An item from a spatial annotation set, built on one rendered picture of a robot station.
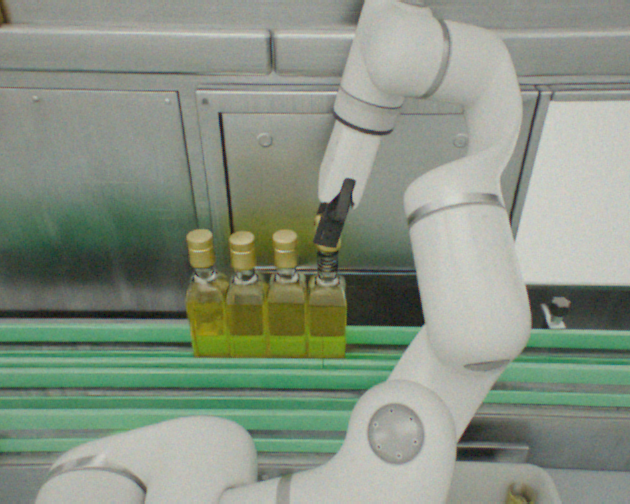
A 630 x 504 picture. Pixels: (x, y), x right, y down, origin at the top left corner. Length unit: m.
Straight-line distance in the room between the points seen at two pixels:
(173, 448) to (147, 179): 0.52
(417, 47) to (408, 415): 0.32
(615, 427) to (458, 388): 0.50
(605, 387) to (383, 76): 0.62
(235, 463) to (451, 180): 0.30
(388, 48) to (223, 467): 0.39
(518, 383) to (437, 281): 0.49
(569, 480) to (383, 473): 0.68
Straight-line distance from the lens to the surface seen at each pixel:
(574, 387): 0.98
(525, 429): 0.99
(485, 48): 0.60
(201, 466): 0.52
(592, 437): 1.04
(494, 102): 0.60
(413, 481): 0.43
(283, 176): 0.87
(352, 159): 0.66
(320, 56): 0.81
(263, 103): 0.82
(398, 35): 0.55
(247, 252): 0.77
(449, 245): 0.47
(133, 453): 0.58
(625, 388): 1.00
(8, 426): 0.93
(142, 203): 0.98
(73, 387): 0.96
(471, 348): 0.46
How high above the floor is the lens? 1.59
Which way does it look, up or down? 35 degrees down
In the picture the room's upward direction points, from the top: straight up
